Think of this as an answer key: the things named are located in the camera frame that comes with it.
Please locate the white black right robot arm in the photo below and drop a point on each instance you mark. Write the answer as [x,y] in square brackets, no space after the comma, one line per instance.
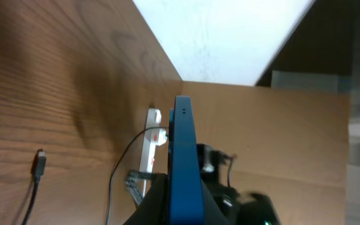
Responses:
[222,204]

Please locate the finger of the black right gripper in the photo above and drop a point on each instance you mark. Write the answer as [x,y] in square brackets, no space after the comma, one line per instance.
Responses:
[136,184]

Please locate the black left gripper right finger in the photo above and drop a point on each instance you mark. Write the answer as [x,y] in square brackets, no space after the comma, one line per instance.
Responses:
[212,213]

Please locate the white USB charger plug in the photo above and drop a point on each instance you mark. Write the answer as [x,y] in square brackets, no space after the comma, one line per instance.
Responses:
[159,135]

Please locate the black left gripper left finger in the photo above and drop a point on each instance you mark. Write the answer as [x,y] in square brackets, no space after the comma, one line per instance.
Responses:
[153,208]

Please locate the white power strip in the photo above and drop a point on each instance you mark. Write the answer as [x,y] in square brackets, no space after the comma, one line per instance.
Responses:
[153,120]

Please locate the blue Galaxy smartphone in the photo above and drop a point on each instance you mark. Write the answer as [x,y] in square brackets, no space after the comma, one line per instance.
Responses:
[185,189]

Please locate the brown cardboard panel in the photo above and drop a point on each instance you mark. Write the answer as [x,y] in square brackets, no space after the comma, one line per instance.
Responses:
[291,145]

